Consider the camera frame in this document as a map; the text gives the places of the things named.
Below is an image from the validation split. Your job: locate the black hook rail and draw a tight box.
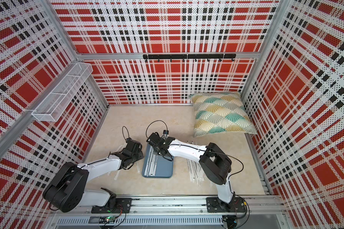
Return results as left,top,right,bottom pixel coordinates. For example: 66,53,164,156
143,53,237,61

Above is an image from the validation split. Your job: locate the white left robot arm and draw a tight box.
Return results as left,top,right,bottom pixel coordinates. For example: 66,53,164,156
43,138,143,213

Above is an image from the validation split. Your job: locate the geometric patterned cushion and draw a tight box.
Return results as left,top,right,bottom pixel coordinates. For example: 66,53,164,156
190,92,257,137

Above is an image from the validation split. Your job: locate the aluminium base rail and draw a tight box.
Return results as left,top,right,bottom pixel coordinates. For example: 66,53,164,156
45,195,291,229

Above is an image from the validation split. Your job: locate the blue storage box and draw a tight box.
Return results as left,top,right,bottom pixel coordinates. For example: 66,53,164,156
141,145,174,178

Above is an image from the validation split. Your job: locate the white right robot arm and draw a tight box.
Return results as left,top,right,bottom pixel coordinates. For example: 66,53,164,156
147,132,233,204

